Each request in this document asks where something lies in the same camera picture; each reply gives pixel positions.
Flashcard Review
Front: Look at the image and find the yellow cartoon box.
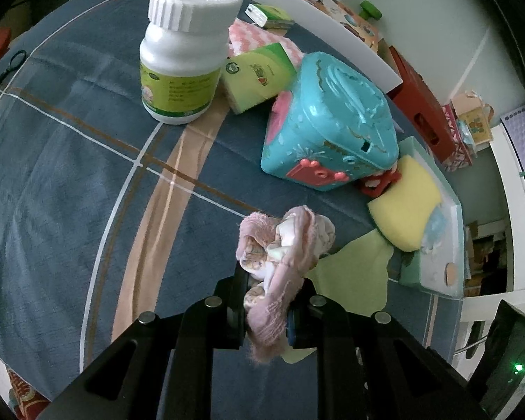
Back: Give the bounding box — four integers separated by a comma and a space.
453, 90, 495, 145

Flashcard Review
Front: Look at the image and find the clear plastic tray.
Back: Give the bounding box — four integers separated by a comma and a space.
385, 135, 467, 300

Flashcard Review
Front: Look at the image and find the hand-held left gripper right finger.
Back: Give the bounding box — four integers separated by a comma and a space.
286, 278, 486, 420

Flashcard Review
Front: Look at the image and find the white shelf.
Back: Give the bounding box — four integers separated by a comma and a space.
461, 92, 525, 346

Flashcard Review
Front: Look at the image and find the pink white wavy cloth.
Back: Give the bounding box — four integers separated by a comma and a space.
227, 18, 306, 66

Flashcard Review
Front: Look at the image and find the blue plaid bedsheet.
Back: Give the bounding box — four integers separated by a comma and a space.
0, 0, 464, 403

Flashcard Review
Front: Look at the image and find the pink sock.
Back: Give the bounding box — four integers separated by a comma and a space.
235, 205, 337, 365

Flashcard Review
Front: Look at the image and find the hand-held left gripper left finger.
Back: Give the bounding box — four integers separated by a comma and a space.
39, 267, 250, 420

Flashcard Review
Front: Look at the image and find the large green tissue packet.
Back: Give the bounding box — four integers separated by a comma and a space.
219, 43, 297, 116

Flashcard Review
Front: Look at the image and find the white pill bottle green label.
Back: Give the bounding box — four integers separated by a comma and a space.
139, 0, 243, 125

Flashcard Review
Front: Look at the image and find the white board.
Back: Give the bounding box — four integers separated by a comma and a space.
236, 0, 403, 95

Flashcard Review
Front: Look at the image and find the red toy piece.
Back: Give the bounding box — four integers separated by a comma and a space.
358, 170, 402, 197

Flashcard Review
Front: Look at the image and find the yellow sponge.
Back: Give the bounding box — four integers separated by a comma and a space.
367, 156, 442, 252

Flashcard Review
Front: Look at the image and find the red cardboard box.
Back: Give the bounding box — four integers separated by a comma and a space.
387, 46, 458, 162

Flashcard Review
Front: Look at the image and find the colourful cartoon box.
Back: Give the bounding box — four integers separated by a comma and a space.
297, 0, 383, 55

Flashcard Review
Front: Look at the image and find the black hair tie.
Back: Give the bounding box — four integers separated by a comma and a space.
0, 50, 27, 101

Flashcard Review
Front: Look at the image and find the teal toy box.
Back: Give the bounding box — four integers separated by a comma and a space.
261, 51, 399, 192

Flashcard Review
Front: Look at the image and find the patterned tin box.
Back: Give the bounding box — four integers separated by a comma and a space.
440, 100, 477, 173

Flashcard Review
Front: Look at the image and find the small green tissue packet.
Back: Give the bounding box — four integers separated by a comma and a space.
246, 3, 295, 30

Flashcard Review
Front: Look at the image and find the light green cloth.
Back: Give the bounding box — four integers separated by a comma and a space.
282, 230, 394, 364

